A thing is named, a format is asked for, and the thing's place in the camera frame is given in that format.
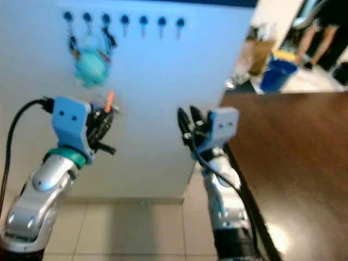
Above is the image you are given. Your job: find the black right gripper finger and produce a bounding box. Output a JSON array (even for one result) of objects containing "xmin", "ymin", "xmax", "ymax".
[
  {"xmin": 177, "ymin": 107, "xmax": 192, "ymax": 135},
  {"xmin": 189, "ymin": 105, "xmax": 205, "ymax": 130}
]

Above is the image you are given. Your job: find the white partition panel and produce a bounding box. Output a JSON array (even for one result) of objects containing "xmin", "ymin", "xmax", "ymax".
[{"xmin": 0, "ymin": 0, "xmax": 259, "ymax": 200}]

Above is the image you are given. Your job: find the dark hanging key bunch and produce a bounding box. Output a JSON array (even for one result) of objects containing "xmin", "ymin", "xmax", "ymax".
[
  {"xmin": 102, "ymin": 27, "xmax": 118, "ymax": 58},
  {"xmin": 67, "ymin": 34, "xmax": 80, "ymax": 59}
]

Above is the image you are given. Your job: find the upright brown cardboard sheet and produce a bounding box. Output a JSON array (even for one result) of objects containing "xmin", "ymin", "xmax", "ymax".
[{"xmin": 247, "ymin": 38, "xmax": 276, "ymax": 76}]

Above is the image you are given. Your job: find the blue plastic bucket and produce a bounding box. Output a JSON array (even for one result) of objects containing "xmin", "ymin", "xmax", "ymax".
[{"xmin": 259, "ymin": 51, "xmax": 299, "ymax": 92}]

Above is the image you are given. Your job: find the yellow item in bucket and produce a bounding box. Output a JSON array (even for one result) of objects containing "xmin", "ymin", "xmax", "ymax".
[{"xmin": 271, "ymin": 49, "xmax": 297, "ymax": 62}]

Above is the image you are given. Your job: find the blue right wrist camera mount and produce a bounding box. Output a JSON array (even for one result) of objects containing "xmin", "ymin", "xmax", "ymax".
[{"xmin": 190, "ymin": 107, "xmax": 240, "ymax": 159}]

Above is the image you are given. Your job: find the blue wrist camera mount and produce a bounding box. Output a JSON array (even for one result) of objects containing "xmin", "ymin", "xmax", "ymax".
[
  {"xmin": 190, "ymin": 107, "xmax": 240, "ymax": 159},
  {"xmin": 51, "ymin": 96, "xmax": 92, "ymax": 162}
]

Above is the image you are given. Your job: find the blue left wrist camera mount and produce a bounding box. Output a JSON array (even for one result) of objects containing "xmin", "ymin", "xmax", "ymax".
[{"xmin": 51, "ymin": 96, "xmax": 92, "ymax": 162}]

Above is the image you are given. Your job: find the teal plush keychain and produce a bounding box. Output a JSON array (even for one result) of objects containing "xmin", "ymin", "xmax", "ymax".
[{"xmin": 74, "ymin": 35, "xmax": 110, "ymax": 89}]

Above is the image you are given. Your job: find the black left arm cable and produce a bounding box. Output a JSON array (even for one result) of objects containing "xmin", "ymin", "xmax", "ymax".
[{"xmin": 0, "ymin": 97, "xmax": 56, "ymax": 210}]

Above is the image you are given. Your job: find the blue wall hook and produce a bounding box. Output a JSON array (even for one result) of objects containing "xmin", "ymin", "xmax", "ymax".
[
  {"xmin": 101, "ymin": 13, "xmax": 113, "ymax": 33},
  {"xmin": 119, "ymin": 15, "xmax": 131, "ymax": 38},
  {"xmin": 82, "ymin": 12, "xmax": 94, "ymax": 36},
  {"xmin": 63, "ymin": 11, "xmax": 74, "ymax": 36}
]

